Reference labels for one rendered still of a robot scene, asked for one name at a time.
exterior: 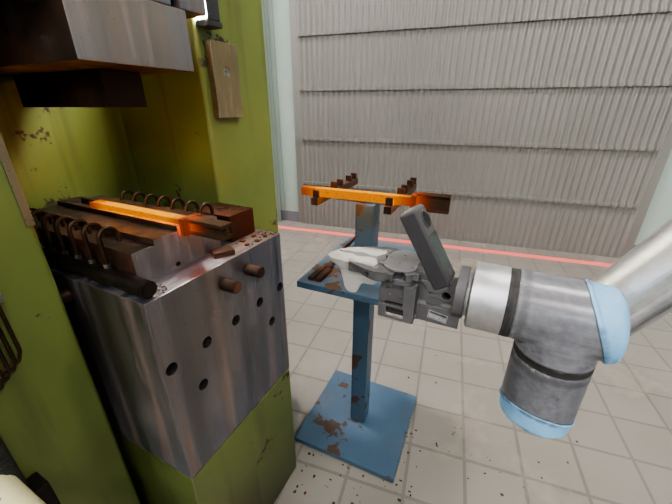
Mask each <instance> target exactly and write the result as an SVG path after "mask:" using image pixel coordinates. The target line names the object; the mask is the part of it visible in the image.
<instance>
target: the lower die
mask: <svg viewBox="0 0 672 504"><path fill-rule="evenodd" d="M78 198H84V199H89V200H94V201H96V200H101V199H102V200H107V201H112V202H118V203H123V204H128V205H133V206H139V207H144V208H149V209H155V210H160V211H165V212H171V213H176V214H181V215H186V216H188V215H192V214H195V213H197V212H191V211H188V212H184V210H180V209H175V208H174V209H170V208H169V207H163V206H160V207H157V206H156V205H152V204H146V205H144V203H141V202H136V201H135V202H132V201H130V200H125V199H124V200H120V199H119V198H114V197H108V196H102V195H99V196H94V197H90V198H87V197H82V196H79V197H74V198H69V199H64V200H59V201H57V203H58V205H56V206H51V207H47V208H42V209H41V210H46V211H48V212H49V213H51V212H54V213H58V214H60V215H62V216H64V215H67V216H71V217H73V218H74V219H84V220H86V221H87V222H88V223H90V222H97V223H100V224H101V225H102V226H103V227H104V226H113V227H115V228H117V229H118V230H119V233H120V236H121V239H122V241H121V242H117V240H116V237H115V234H114V232H113V231H111V230H107V231H105V232H106V236H107V237H106V238H102V237H101V238H102V242H103V245H104V248H105V251H106V255H107V258H108V261H109V263H110V265H111V268H113V269H116V270H119V271H123V272H126V273H129V274H132V275H135V276H138V277H141V278H144V279H147V280H151V281H154V280H156V279H158V278H160V277H162V276H164V275H167V274H169V273H171V272H173V271H175V270H177V269H179V268H181V267H183V266H185V265H187V264H189V263H191V262H193V261H196V260H198V259H200V258H202V257H204V256H206V255H208V254H210V253H211V252H210V250H211V249H216V248H220V247H221V243H220V241H219V240H214V239H210V238H205V237H201V236H196V235H188V236H182V235H181V231H180V226H179V224H174V223H169V222H164V221H159V220H155V219H150V218H145V217H140V216H135V215H130V214H126V213H121V212H116V211H111V210H106V209H102V208H97V207H92V206H87V205H82V204H77V203H73V202H68V200H73V199H78ZM34 222H35V224H36V227H37V230H38V232H39V235H40V237H41V240H42V242H44V245H45V247H49V245H48V243H47V240H46V237H45V235H44V232H43V229H42V227H41V223H40V221H38V218H37V215H35V217H34ZM69 222H70V220H67V219H66V220H65V223H66V227H62V226H61V223H59V229H60V232H61V235H62V238H63V241H64V244H65V246H66V249H68V252H69V254H70V255H73V256H74V255H75V254H74V251H73V248H72V245H71V242H70V240H69V237H68V234H67V230H66V229H67V225H68V223H69ZM77 224H78V227H79V230H77V231H75V230H74V228H73V227H72V232H73V235H74V238H75V241H76V244H77V247H78V250H79V252H80V253H81V255H82V259H85V260H88V259H89V258H88V255H87V252H86V249H85V246H84V243H83V240H82V237H81V229H82V227H83V226H84V224H83V223H77ZM46 225H47V228H48V231H49V233H50V236H51V239H52V241H53V244H54V245H55V247H56V249H57V251H60V252H61V248H60V245H59V242H58V239H57V237H56V234H55V231H54V228H53V224H50V223H49V220H48V219H47V220H46ZM91 229H92V232H93V233H92V234H88V233H87V231H86V235H87V238H88V241H89V244H90V247H91V250H92V253H93V257H94V258H95V260H96V263H98V264H101V265H103V264H104V263H103V260H102V257H101V254H100V250H99V247H98V244H97V241H96V234H97V232H98V230H99V228H98V227H96V226H93V227H91ZM178 261H180V263H181V264H180V266H176V263H177V262H178Z"/></svg>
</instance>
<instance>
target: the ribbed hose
mask: <svg viewBox="0 0 672 504"><path fill-rule="evenodd" d="M9 474H10V475H14V476H16V477H17V478H18V479H20V480H21V481H22V482H23V483H24V484H25V485H26V486H27V487H28V488H29V489H31V490H32V491H33V492H34V493H35V494H36V495H37V496H38V497H39V498H40V499H41V500H43V501H44V502H45V503H46V504H61V503H60V501H59V499H58V498H57V496H56V494H55V492H54V490H53V488H52V487H51V485H50V483H49V481H47V480H46V479H45V478H44V477H43V476H42V475H40V474H39V473H38V472H35V473H33V474H32V475H31V476H29V477H28V478H27V479H25V477H24V475H23V474H22V472H21V470H20V468H19V467H18V466H17V464H16V462H15V460H14V458H13V457H12V455H11V453H10V451H9V450H8V448H7V447H6V445H5V443H4V441H3V440H2V438H1V436H0V475H9Z"/></svg>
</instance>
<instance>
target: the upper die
mask: <svg viewBox="0 0 672 504"><path fill-rule="evenodd" d="M95 69H104V70H115V71H126V72H137V73H140V75H153V74H170V73H187V72H194V66H193V59H192V53H191V46H190V40H189V33H188V26H187V20H186V13H185V10H182V9H178V8H175V7H172V6H168V5H165V4H161V3H158V2H154V1H151V0H0V76H17V75H30V74H43V73H56V72H69V71H82V70H95Z"/></svg>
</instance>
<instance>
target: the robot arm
mask: <svg viewBox="0 0 672 504"><path fill-rule="evenodd" d="M400 220H401V222H402V224H403V226H404V229H405V231H406V233H407V235H408V237H409V239H410V241H411V243H412V245H413V247H414V250H415V252H412V251H407V250H400V249H396V248H391V247H373V246H365V247H349V248H340V249H337V250H335V251H332V252H330V253H329V254H328V258H329V259H330V260H331V261H332V262H333V263H335V264H337V265H338V266H339V267H340V269H341V273H342V277H343V282H344V286H345V288H346V289H347V290H348V291H349V292H357V291H358V289H359V287H360V286H361V284H363V283H366V284H371V285H373V284H376V283H377V282H381V287H380V288H379V298H378V301H379V302H378V315H379V316H382V317H386V318H390V319H393V320H397V321H401V322H404V323H408V324H412V323H413V321H414V319H420V320H423V321H427V322H431V323H435V324H439V325H442V326H446V327H450V328H454V329H457V328H458V324H459V319H460V318H462V315H463V316H465V318H464V325H465V326H466V327H470V328H473V329H477V330H481V331H485V332H489V333H493V334H497V335H500V336H504V337H508V338H512V339H514V342H513V346H512V350H511V353H510V357H509V361H508V365H507V369H506V372H505V376H504V380H503V384H502V385H501V386H500V389H499V391H500V396H499V402H500V406H501V408H502V410H503V412H504V413H505V415H506V416H507V417H508V418H509V419H510V420H511V421H512V422H513V423H514V424H516V425H517V426H518V427H520V428H522V429H523V430H524V431H527V432H529V433H531V434H533V435H536V436H539V437H543V438H550V439H555V438H561V437H563V436H565V435H566V434H567V433H568V432H569V431H570V429H571V428H572V427H573V426H574V425H575V417H576V415H577V412H578V410H579V407H580V405H581V402H582V400H583V397H584V395H585V392H586V390H587V387H588V385H589V382H590V380H591V377H592V375H593V373H594V370H595V368H596V365H597V362H598V361H601V362H603V364H606V365H610V364H616V363H618V362H620V361H621V358H622V357H623V356H624V354H625V352H626V349H627V346H628V342H629V337H630V336H631V335H633V334H635V333H636V332H638V331H640V330H642V329H643V328H645V327H647V326H648V325H650V324H652V323H654V322H655V321H657V320H659V319H660V318H662V317H664V316H666V315H667V314H669V313H671V312H672V219H671V220H669V221H668V222H667V223H666V224H664V225H663V226H662V227H660V228H659V229H658V230H656V231H655V232H654V233H652V234H651V235H650V236H649V237H647V238H646V239H645V240H643V241H642V242H641V243H639V244H638V245H637V246H635V247H634V248H633V249H632V250H630V251H629V252H628V253H626V254H625V255H624V256H622V257H621V258H620V259H618V260H617V261H616V262H615V263H613V264H612V265H611V266H609V267H608V268H607V269H605V270H604V271H603V272H601V273H600V274H599V275H598V276H596V277H595V278H594V279H592V280H591V281H590V280H588V279H584V280H581V279H575V278H569V277H564V276H558V275H553V274H547V273H541V272H536V271H530V270H525V269H518V268H512V267H509V266H503V265H497V264H492V263H486V262H481V261H478V262H476V264H475V268H474V270H472V267H470V266H465V265H462V266H461V269H460V273H459V277H454V276H455V271H454V269H453V267H452V264H451V262H450V260H449V258H448V256H447V254H446V252H445V250H444V247H443V245H442V243H441V241H440V239H439V237H438V235H437V232H436V230H435V228H434V226H433V224H432V222H431V218H430V216H429V214H428V213H427V211H426V209H425V207H424V205H423V204H418V205H416V206H414V207H411V208H409V209H408V210H407V211H405V212H404V213H403V214H402V215H401V216H400ZM386 312H389V313H393V314H397V315H400V316H403V319H402V318H398V317H395V316H391V315H387V314H385V313H386Z"/></svg>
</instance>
